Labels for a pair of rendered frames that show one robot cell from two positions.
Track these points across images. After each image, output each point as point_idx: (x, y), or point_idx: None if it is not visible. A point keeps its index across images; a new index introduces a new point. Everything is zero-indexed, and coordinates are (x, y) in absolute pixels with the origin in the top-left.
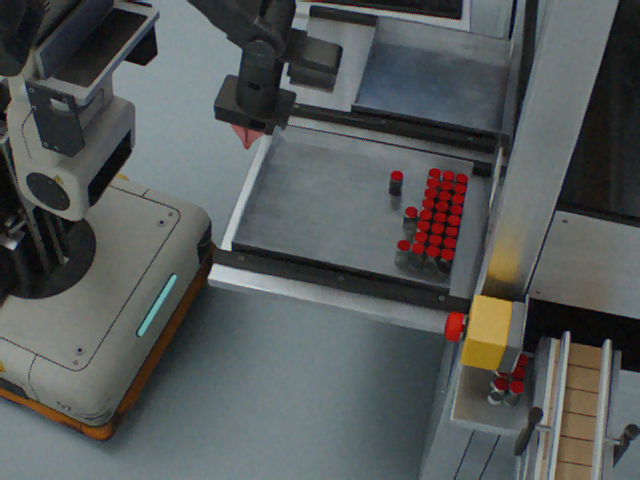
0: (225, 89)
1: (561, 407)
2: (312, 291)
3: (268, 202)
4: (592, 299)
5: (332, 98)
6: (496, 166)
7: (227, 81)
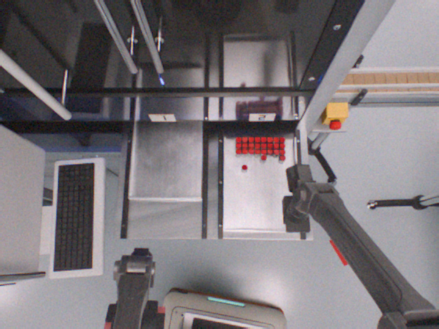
0: (297, 229)
1: (352, 84)
2: None
3: (264, 224)
4: None
5: (190, 211)
6: (252, 117)
7: (292, 229)
